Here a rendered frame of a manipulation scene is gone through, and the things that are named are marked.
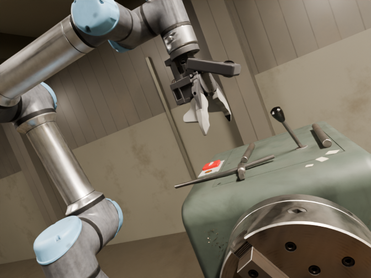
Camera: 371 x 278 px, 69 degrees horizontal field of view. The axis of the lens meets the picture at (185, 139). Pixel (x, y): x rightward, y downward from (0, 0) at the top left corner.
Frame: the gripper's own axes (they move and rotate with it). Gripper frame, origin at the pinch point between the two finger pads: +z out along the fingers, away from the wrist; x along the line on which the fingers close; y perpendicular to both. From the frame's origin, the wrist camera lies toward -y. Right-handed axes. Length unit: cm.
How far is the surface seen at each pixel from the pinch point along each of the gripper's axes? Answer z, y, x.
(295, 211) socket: 18.7, -12.3, 8.9
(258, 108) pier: 14, 56, -210
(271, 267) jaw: 24.7, -7.5, 17.1
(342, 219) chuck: 21.9, -19.4, 7.9
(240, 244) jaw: 20.6, -2.5, 15.9
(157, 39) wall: -102, 145, -224
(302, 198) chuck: 18.7, -12.9, 3.7
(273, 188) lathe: 17.7, -5.8, -1.9
